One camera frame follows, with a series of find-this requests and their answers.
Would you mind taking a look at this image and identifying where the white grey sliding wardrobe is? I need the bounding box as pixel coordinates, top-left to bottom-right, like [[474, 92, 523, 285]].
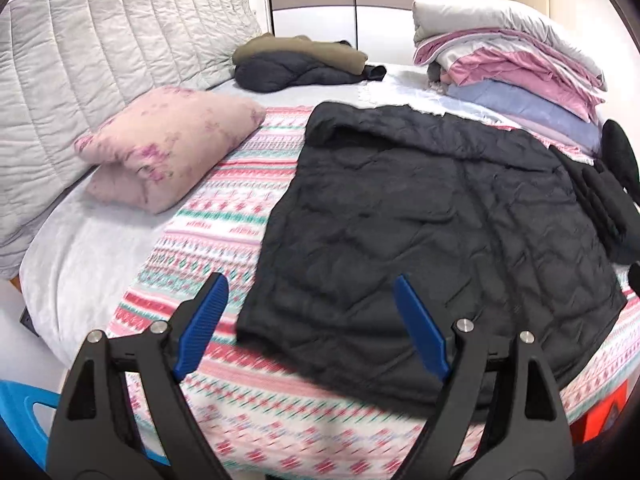
[[265, 0, 456, 63]]

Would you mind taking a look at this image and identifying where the dark navy puffer jacket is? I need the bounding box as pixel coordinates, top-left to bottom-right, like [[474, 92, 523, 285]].
[[234, 50, 387, 93]]

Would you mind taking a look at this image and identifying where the olive jacket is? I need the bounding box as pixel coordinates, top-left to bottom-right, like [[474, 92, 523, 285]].
[[232, 32, 370, 75]]

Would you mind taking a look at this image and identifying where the pink white folded quilt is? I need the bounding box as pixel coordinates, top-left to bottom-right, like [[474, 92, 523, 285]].
[[414, 27, 606, 123]]

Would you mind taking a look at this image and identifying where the white lace cloth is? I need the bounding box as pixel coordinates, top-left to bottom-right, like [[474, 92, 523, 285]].
[[357, 82, 521, 128]]

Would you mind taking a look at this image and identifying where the pink floral pillow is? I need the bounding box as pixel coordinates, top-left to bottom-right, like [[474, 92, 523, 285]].
[[74, 86, 267, 215]]

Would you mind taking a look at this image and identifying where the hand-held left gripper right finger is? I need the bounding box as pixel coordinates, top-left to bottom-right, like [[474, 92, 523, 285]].
[[393, 274, 576, 480]]

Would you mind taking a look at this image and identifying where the black quilted jacket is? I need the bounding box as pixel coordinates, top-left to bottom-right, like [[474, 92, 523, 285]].
[[235, 101, 638, 411]]

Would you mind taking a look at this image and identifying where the patterned pink green blanket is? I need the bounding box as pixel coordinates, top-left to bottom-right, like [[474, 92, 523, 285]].
[[107, 105, 640, 480]]

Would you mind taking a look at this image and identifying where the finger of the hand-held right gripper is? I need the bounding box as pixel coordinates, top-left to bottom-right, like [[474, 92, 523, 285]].
[[601, 119, 640, 193]]

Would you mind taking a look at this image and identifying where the blue plastic stool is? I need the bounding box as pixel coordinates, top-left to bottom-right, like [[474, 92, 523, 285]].
[[0, 380, 171, 480]]

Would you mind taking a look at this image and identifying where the grey bed sheet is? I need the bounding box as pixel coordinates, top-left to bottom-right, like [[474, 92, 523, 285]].
[[19, 62, 521, 368]]

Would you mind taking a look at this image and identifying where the orange box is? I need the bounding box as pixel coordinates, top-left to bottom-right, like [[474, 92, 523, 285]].
[[570, 382, 628, 443]]

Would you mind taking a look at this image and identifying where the grey quilted headboard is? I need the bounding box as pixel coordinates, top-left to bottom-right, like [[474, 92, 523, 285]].
[[0, 0, 263, 281]]

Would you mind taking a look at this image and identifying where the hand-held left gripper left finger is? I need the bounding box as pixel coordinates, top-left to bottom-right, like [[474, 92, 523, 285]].
[[46, 272, 231, 480]]

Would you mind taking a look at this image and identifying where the light blue folded quilt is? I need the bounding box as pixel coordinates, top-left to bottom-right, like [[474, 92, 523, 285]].
[[445, 80, 603, 156]]

